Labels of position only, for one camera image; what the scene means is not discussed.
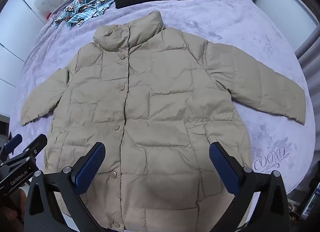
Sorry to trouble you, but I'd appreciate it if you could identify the blue monkey print pajamas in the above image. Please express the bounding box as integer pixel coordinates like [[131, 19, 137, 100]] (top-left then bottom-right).
[[54, 0, 118, 29]]

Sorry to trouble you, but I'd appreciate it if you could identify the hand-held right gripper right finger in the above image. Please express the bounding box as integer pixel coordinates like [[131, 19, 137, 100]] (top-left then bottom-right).
[[209, 142, 297, 232]]

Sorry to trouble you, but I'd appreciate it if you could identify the printed cardboard box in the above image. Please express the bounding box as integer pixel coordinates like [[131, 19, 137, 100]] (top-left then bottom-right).
[[299, 179, 320, 220]]

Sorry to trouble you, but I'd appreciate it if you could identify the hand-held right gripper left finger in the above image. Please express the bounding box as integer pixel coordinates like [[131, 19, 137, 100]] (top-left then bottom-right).
[[24, 142, 107, 232]]

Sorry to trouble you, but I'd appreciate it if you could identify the white side desk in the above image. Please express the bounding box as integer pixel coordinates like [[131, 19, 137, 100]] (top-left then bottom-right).
[[0, 113, 11, 135]]

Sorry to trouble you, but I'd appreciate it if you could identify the grey curtain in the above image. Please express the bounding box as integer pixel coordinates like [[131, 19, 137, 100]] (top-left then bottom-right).
[[294, 23, 320, 70]]

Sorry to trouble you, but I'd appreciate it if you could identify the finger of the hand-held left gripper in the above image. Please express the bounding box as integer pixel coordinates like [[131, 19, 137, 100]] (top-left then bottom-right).
[[0, 134, 23, 163], [22, 134, 48, 163]]

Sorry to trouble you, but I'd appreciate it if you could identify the white wardrobe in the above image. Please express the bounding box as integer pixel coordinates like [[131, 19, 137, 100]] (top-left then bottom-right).
[[0, 0, 48, 122]]

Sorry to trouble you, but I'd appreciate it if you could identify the beige puffer jacket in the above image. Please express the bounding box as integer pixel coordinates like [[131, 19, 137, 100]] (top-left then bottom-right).
[[20, 10, 307, 232]]

